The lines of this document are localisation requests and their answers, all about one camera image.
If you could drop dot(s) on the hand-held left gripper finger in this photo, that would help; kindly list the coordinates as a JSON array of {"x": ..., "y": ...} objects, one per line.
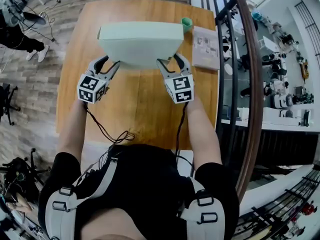
[
  {"x": 94, "y": 63},
  {"x": 113, "y": 72}
]

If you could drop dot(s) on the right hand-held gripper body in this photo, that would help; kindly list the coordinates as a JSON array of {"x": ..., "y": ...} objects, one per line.
[{"x": 180, "y": 89}]

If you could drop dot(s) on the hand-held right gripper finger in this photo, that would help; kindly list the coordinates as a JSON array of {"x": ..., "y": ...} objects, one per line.
[
  {"x": 184, "y": 65},
  {"x": 163, "y": 67}
]

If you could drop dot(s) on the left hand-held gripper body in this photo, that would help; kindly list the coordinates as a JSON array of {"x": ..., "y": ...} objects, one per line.
[{"x": 91, "y": 89}]

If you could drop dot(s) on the white object box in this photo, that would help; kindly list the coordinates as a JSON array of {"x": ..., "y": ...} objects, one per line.
[{"x": 140, "y": 42}]

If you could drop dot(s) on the person's left forearm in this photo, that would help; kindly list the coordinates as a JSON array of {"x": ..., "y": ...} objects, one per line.
[{"x": 72, "y": 129}]

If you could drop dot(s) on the person's right forearm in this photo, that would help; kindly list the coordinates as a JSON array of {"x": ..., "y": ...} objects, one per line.
[{"x": 202, "y": 134}]

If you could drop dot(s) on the black equipment stand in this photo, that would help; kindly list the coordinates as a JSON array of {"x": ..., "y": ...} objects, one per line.
[{"x": 17, "y": 174}]

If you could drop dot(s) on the grey printed booklet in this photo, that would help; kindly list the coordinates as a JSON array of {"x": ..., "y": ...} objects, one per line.
[{"x": 205, "y": 47}]

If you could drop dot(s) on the green cup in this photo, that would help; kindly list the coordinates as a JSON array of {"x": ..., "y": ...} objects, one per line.
[{"x": 186, "y": 24}]

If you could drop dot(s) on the brown wooden handrail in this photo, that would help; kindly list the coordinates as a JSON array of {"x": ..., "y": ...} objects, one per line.
[{"x": 251, "y": 84}]

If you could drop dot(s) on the black office chair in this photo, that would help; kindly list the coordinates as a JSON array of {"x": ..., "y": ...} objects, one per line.
[{"x": 7, "y": 101}]

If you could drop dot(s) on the person's black shirt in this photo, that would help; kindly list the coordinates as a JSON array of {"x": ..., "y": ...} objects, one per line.
[{"x": 142, "y": 179}]

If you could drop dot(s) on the white harness vest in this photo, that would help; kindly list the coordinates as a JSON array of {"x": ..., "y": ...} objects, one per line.
[{"x": 62, "y": 209}]

